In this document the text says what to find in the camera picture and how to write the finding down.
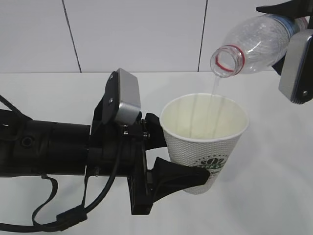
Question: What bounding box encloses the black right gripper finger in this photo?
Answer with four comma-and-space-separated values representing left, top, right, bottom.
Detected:
272, 55, 286, 76
256, 0, 313, 19

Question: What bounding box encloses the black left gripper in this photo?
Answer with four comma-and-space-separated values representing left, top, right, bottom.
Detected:
85, 113, 210, 215

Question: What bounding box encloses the clear water bottle red label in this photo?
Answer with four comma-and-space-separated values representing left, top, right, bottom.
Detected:
210, 14, 308, 78

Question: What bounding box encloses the white paper cup green logo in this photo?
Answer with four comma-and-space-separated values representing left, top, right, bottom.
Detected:
159, 93, 249, 195

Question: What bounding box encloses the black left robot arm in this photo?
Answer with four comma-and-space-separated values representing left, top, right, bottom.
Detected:
0, 110, 210, 215

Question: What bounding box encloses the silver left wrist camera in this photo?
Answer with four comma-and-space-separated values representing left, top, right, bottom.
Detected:
91, 68, 141, 135

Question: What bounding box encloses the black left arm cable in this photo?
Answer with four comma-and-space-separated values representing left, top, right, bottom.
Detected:
0, 95, 123, 235

